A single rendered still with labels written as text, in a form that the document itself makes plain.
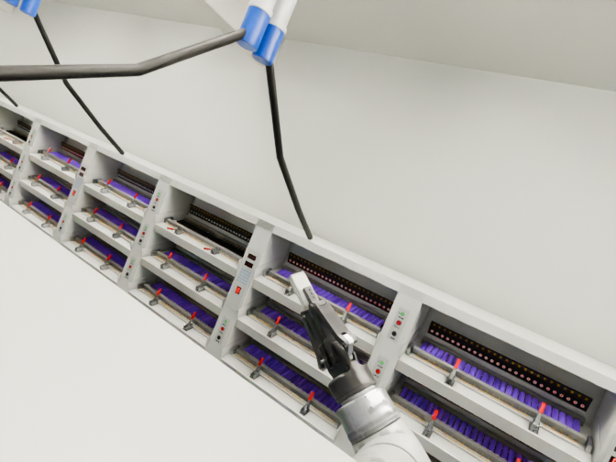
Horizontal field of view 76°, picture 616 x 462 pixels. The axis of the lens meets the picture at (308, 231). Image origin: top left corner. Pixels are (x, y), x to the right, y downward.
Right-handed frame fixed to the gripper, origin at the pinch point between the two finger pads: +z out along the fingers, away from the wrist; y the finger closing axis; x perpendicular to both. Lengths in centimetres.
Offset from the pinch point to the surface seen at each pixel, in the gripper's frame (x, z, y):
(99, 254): 23, 119, -161
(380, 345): -53, -7, -62
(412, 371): -57, -20, -59
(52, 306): 36, -13, 44
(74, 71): 28, 49, 12
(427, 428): -54, -37, -65
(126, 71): 18, 52, 9
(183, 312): -5, 56, -130
